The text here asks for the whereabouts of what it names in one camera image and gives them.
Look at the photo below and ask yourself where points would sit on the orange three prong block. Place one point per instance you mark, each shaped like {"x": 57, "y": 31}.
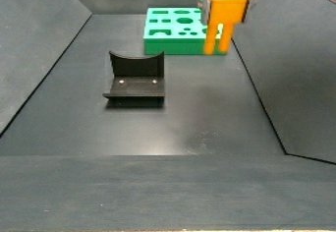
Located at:
{"x": 225, "y": 14}

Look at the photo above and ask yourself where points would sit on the green shape sorting board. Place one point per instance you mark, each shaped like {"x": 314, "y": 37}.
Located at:
{"x": 173, "y": 31}

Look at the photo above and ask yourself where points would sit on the black curved bracket stand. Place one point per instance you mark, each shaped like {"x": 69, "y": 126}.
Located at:
{"x": 138, "y": 83}

